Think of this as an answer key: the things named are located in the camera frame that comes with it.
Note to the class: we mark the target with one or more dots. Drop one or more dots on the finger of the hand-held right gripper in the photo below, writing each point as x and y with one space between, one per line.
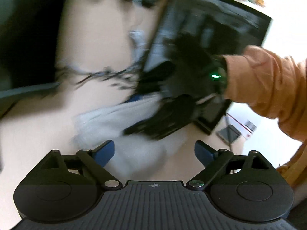
153 76
135 98

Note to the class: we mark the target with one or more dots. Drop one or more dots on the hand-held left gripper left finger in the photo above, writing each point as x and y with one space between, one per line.
105 152

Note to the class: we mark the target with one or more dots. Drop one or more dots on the grey striped cloth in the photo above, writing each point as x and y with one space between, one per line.
103 119

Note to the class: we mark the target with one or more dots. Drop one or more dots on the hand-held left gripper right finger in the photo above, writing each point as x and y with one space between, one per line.
203 152

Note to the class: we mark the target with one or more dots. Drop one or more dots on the black computer monitor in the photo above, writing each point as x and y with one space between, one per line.
26 36

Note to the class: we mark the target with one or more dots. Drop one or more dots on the person's orange clothing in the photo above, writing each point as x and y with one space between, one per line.
295 167

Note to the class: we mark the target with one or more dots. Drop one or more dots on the white paper label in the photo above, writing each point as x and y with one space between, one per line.
244 125

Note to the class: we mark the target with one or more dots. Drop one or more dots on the person's right forearm orange sleeve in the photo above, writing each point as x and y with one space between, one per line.
263 83

